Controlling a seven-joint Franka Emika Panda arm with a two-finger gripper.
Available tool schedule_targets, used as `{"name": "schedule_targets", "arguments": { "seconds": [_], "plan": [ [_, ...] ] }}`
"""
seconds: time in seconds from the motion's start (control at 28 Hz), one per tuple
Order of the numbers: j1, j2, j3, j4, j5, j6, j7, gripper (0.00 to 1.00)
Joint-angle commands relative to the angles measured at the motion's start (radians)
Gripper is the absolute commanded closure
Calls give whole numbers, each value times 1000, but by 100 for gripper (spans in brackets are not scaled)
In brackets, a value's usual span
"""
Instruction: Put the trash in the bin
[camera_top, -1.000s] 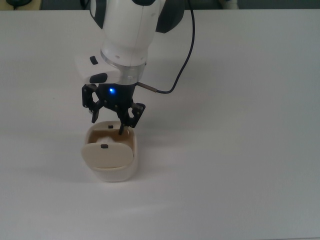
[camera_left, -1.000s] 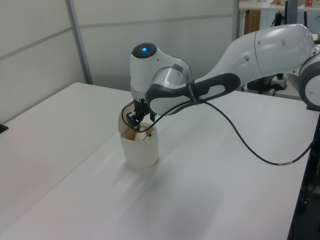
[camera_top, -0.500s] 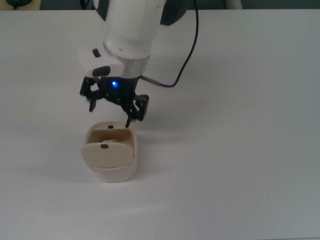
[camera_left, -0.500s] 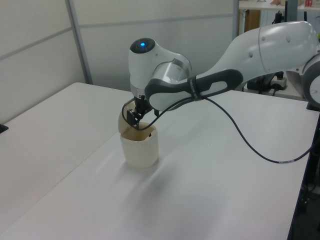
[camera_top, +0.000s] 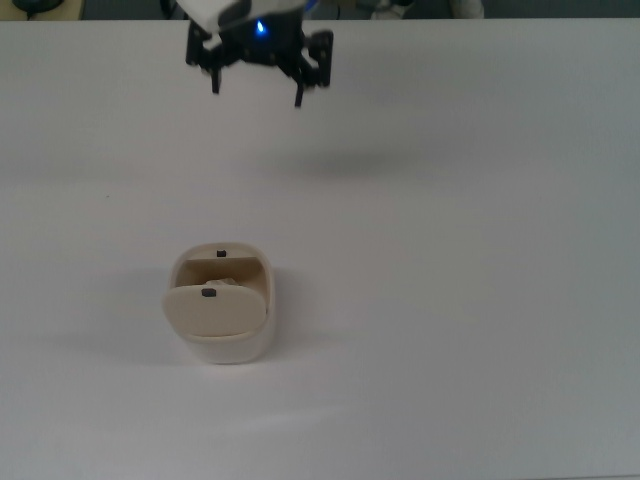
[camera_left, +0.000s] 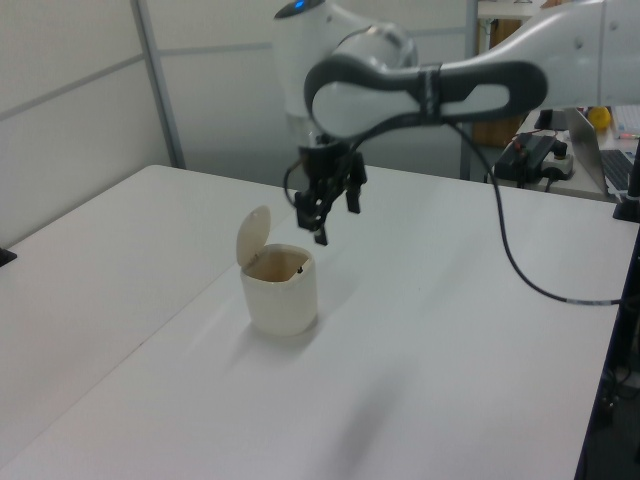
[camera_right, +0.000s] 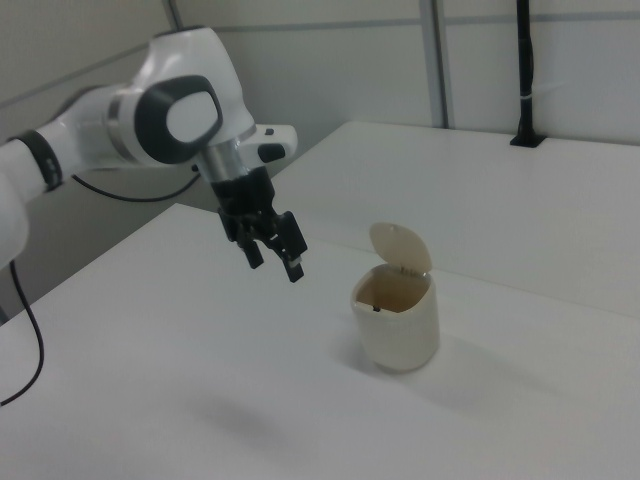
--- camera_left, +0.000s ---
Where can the yellow round object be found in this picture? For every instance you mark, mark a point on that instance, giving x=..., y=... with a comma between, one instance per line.
x=600, y=119

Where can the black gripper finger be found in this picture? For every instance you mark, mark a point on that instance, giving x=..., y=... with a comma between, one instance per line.
x=354, y=192
x=312, y=210

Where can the black table clamp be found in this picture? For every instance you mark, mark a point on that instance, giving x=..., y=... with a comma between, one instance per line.
x=7, y=256

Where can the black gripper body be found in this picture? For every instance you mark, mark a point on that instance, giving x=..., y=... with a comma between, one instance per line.
x=325, y=162

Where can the black table frame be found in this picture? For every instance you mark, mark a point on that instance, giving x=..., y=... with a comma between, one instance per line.
x=617, y=375

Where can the silver laptop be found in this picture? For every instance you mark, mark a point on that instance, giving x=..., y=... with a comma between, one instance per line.
x=587, y=150

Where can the brown wooden box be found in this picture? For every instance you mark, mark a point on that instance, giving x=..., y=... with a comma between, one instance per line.
x=492, y=132

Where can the small white lidded bin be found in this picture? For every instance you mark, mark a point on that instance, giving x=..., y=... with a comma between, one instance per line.
x=280, y=300

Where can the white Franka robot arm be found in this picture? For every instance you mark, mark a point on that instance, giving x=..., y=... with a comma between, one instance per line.
x=380, y=80

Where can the black control box with button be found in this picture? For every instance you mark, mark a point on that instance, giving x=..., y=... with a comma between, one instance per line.
x=535, y=157

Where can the black monitor stand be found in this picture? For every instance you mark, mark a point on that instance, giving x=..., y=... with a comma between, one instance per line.
x=547, y=119

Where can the grey partition post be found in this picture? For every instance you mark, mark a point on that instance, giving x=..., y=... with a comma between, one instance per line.
x=160, y=90
x=470, y=30

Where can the black clamped pole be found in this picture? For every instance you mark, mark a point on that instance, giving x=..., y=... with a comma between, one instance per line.
x=631, y=195

